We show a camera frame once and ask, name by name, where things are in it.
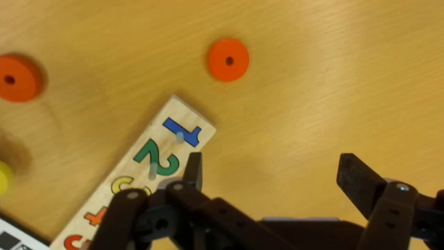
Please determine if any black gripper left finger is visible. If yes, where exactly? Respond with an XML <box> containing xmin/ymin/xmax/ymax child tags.
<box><xmin>88</xmin><ymin>151</ymin><xmax>289</xmax><ymax>250</ymax></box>

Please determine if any black white marker board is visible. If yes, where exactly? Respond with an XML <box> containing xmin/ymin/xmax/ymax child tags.
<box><xmin>0</xmin><ymin>216</ymin><xmax>51</xmax><ymax>250</ymax></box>

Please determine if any yellow disc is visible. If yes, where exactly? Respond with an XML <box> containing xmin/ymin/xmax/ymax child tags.
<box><xmin>0</xmin><ymin>159</ymin><xmax>14</xmax><ymax>196</ymax></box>

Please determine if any orange disc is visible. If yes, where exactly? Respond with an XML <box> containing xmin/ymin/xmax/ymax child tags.
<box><xmin>0</xmin><ymin>52</ymin><xmax>46</xmax><ymax>104</ymax></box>
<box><xmin>206</xmin><ymin>36</ymin><xmax>252</xmax><ymax>83</ymax></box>

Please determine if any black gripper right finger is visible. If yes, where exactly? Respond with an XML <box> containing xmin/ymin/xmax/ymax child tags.
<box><xmin>336</xmin><ymin>151</ymin><xmax>444</xmax><ymax>250</ymax></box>

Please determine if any wooden number peg board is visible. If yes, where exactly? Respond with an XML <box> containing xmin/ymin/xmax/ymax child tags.
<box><xmin>48</xmin><ymin>94</ymin><xmax>218</xmax><ymax>250</ymax></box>

